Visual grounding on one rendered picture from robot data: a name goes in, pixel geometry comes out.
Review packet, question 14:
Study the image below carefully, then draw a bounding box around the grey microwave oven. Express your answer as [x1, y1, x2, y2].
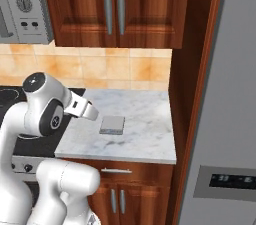
[0, 0, 55, 46]

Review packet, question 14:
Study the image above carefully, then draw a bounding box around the grey drawer handle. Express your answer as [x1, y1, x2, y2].
[100, 167, 133, 175]

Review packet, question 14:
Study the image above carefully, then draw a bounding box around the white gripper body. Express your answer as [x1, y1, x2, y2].
[80, 99, 100, 122]

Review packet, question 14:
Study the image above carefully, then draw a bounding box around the wooden base cupboard door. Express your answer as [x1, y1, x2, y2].
[116, 184, 172, 225]
[87, 182, 120, 225]

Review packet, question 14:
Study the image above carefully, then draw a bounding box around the wooden wall cupboard door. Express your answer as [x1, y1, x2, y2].
[41, 0, 117, 49]
[113, 0, 192, 50]

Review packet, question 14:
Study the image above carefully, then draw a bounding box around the black hob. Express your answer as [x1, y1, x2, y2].
[0, 85, 87, 159]

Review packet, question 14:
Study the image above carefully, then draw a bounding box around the grey digital scale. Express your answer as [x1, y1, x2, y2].
[99, 115, 126, 136]

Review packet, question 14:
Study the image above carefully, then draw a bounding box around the grey base cupboard handle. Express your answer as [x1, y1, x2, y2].
[110, 188, 118, 215]
[119, 189, 127, 215]

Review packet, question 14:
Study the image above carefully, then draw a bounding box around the black stove knob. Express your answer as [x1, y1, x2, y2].
[23, 163, 34, 174]

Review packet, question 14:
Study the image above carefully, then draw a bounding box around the grey fridge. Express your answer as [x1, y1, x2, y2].
[176, 0, 256, 225]

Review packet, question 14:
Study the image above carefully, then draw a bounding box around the wooden fridge housing panel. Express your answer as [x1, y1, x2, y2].
[165, 0, 227, 225]

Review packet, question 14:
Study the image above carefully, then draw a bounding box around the wooden drawer front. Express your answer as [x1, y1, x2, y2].
[62, 158, 174, 188]

